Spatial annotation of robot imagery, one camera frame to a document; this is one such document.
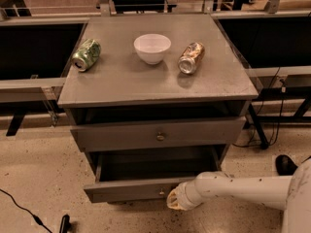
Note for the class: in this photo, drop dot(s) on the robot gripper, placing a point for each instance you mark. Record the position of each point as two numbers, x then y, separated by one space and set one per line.
185 194

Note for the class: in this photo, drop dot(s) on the orange silver soda can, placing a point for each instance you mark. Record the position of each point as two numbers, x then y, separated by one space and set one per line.
191 58

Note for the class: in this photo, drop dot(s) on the white ceramic bowl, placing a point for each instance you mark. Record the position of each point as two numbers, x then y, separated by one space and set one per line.
151 48

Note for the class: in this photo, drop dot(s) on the grey top drawer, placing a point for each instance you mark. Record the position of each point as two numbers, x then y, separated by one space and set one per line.
158 133

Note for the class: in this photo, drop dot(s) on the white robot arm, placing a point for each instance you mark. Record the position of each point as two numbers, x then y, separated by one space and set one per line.
290 194

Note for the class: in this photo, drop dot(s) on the grey drawer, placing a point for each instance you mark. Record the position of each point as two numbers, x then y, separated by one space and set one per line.
129 175
158 133

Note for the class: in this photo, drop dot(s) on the black shoe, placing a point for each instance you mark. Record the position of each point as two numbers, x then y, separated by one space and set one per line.
284 165

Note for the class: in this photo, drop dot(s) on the grey wooden drawer cabinet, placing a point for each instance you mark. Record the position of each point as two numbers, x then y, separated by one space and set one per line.
121 87

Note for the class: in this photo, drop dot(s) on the crushed green soda can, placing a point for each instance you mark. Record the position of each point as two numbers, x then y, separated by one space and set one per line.
86 55

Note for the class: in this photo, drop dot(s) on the black cylindrical floor object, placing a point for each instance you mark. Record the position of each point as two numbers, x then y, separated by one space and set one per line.
65 224

